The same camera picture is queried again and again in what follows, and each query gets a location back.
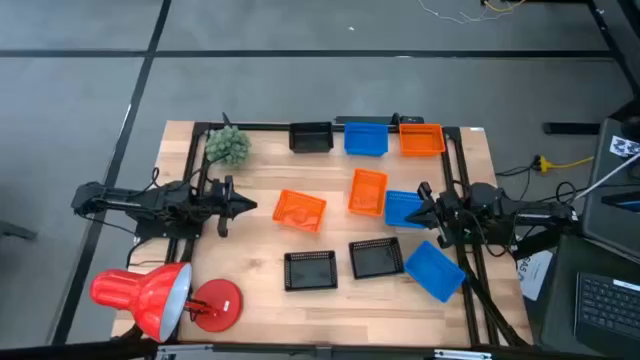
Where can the green potted plant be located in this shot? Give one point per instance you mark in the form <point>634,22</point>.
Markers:
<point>228,145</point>

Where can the grey side table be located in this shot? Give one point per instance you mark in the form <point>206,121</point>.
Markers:
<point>607,225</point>

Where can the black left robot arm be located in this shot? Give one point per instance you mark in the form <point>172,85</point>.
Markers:
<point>125,202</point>

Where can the orange plastic mesh basket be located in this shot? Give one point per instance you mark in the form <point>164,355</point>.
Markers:
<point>299,210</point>
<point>421,139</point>
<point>368,192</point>

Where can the black metal table frame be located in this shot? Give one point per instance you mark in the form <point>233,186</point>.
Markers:
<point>452,134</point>

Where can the red desk lamp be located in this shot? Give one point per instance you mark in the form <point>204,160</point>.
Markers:
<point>135,295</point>

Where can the black plastic mesh basket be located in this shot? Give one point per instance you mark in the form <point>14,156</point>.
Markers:
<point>311,138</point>
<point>310,270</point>
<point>376,257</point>

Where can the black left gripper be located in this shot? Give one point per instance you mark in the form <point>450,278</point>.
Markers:
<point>225,205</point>

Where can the black floor foot bar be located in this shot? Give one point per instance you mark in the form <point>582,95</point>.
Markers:
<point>570,128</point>

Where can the black white marker tag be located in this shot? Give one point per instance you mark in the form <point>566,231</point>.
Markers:
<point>624,147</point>

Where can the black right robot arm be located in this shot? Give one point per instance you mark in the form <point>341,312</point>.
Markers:
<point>505,207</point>

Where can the black flat bar device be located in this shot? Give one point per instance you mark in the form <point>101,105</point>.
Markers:
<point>370,120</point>

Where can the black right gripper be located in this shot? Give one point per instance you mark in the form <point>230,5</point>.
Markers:
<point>442,215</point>

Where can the white paper sheet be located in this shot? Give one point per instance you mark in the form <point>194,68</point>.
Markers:
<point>534,275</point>

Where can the dark laptop table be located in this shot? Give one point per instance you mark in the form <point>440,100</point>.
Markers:
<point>560,300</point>

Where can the laptop keyboard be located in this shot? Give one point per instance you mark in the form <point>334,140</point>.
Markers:
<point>607,305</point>

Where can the black aluminium rail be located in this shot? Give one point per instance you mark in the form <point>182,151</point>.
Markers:
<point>280,351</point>

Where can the blue plastic mesh basket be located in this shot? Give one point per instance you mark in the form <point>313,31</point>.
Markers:
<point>397,205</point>
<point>434,270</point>
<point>366,139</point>

